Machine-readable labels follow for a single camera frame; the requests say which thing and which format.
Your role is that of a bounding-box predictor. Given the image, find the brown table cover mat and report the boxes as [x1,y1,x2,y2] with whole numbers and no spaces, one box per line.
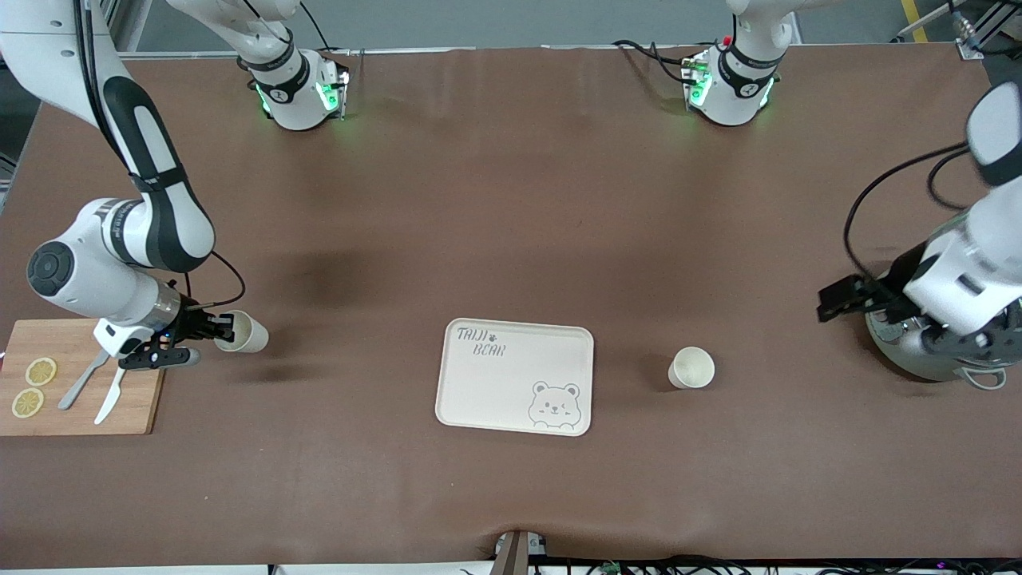
[0,44,1022,569]

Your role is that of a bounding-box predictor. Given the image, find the wooden cutting board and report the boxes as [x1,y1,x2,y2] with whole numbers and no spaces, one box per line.
[0,318,176,437]

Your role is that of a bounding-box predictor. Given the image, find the cream bear print tray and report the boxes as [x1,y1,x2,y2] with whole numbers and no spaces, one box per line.
[435,318,596,438]

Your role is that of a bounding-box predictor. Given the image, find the grey plastic knife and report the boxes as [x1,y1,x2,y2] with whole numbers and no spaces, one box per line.
[57,347,109,411]

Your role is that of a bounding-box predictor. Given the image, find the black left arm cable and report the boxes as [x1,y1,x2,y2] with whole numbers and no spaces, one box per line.
[844,142,991,278]

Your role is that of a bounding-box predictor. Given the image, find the white plastic knife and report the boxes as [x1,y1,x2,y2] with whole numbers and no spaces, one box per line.
[93,366,130,426]

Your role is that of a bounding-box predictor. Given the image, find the white IKEA cup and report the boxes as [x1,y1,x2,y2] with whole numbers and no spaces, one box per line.
[214,310,270,355]
[668,346,716,391]

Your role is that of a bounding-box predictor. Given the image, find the black left base cables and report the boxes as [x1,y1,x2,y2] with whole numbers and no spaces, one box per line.
[613,38,703,85]

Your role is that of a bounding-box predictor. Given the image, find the olive green cooking pot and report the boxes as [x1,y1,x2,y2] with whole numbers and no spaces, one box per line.
[865,303,1022,391]

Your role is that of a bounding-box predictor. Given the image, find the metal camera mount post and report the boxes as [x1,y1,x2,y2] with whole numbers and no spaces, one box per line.
[493,529,548,575]

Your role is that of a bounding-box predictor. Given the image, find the aluminium frame post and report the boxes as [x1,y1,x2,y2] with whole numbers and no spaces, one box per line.
[954,0,1022,61]

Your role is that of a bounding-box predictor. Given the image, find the black right base cable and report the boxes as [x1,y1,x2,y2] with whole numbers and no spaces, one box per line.
[299,0,332,53]

